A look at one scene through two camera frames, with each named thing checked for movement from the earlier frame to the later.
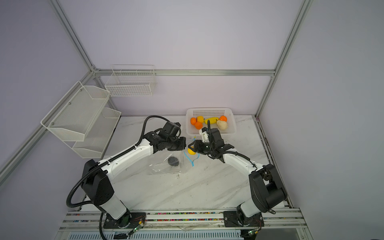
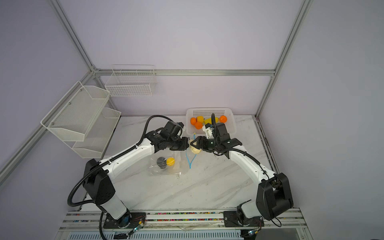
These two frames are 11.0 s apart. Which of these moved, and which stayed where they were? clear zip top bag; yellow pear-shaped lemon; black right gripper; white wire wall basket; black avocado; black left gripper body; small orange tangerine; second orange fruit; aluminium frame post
Moved: black avocado; yellow pear-shaped lemon; black right gripper
Stayed: second orange fruit; black left gripper body; aluminium frame post; small orange tangerine; white wire wall basket; clear zip top bag
